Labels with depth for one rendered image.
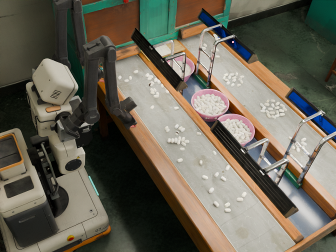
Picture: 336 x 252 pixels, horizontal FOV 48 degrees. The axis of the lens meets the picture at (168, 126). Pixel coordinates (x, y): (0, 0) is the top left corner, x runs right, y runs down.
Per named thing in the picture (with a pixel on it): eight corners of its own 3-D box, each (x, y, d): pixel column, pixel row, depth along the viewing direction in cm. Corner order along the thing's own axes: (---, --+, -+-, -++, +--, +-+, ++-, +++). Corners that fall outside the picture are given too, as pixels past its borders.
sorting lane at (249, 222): (251, 274, 189) (252, 272, 188) (102, 67, 289) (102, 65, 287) (294, 245, 200) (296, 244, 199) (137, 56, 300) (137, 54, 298)
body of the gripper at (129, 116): (129, 111, 211) (123, 105, 204) (137, 123, 205) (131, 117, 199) (120, 118, 211) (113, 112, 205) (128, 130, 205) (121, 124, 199)
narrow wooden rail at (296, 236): (291, 250, 205) (297, 242, 197) (137, 62, 305) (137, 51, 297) (298, 245, 207) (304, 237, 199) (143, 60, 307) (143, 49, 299)
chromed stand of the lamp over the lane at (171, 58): (161, 110, 268) (163, 61, 234) (148, 93, 279) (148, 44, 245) (183, 101, 275) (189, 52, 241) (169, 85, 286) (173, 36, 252)
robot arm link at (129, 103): (105, 101, 195) (111, 111, 190) (122, 87, 194) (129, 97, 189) (116, 111, 205) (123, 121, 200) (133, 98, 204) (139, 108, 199)
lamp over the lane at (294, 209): (285, 219, 175) (290, 211, 169) (209, 130, 209) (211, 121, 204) (298, 211, 178) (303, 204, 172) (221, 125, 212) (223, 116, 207)
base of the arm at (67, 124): (58, 117, 188) (66, 133, 181) (69, 106, 187) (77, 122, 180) (70, 122, 195) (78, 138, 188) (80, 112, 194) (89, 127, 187)
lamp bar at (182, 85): (176, 92, 228) (177, 83, 223) (130, 37, 262) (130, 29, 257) (187, 88, 231) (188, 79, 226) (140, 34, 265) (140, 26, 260)
